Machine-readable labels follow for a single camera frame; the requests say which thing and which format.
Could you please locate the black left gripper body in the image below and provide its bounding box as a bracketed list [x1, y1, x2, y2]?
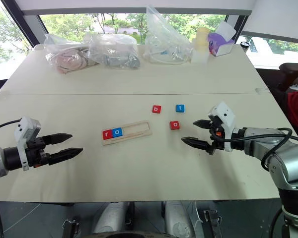
[26, 137, 50, 169]

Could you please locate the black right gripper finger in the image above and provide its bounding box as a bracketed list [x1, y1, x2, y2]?
[180, 136, 211, 151]
[193, 119, 212, 129]

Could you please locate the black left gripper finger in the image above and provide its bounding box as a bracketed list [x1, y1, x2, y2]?
[48, 147, 84, 166]
[44, 133, 73, 146]

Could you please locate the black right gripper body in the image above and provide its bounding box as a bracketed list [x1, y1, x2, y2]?
[206, 116, 225, 156]

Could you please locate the wooden letter tray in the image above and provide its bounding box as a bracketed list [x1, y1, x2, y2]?
[101, 120, 153, 146]

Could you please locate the silver left robot leg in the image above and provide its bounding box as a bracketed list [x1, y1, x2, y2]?
[93, 201, 130, 234]

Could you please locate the silver robot leg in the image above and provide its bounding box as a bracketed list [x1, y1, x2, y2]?
[163, 200, 197, 238]
[93, 201, 130, 234]

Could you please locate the silver right robot leg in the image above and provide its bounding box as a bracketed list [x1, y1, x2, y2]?
[163, 200, 197, 238]

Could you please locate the stack of pale yellow containers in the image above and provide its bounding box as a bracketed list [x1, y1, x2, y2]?
[190, 26, 211, 64]

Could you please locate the plastic bag with pink items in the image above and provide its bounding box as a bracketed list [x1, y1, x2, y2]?
[44, 33, 100, 75]

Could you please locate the purple white tissue box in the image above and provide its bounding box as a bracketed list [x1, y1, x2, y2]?
[208, 20, 237, 58]

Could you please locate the tall clear plastic bag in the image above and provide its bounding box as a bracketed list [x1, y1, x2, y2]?
[142, 4, 197, 64]

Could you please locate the dark brown chair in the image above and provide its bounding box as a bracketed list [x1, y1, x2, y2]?
[278, 61, 298, 93]

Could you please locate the plastic bag with grey items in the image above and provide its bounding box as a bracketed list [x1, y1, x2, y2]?
[88, 33, 141, 70]

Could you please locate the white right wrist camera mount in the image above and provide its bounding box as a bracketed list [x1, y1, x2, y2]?
[208, 101, 237, 153]

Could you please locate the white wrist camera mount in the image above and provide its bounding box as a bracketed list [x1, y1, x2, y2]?
[14, 116, 42, 172]
[208, 101, 237, 153]

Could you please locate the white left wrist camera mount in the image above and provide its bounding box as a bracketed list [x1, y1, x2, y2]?
[14, 116, 42, 172]

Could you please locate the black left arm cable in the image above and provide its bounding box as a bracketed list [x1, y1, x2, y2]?
[0, 119, 23, 133]

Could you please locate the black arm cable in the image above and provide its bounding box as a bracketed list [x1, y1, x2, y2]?
[0, 119, 23, 133]
[213, 127, 298, 172]

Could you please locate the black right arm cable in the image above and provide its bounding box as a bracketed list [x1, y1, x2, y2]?
[213, 127, 298, 172]

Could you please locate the black metal bracket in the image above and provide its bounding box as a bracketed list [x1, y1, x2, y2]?
[203, 209, 224, 238]
[62, 217, 80, 238]

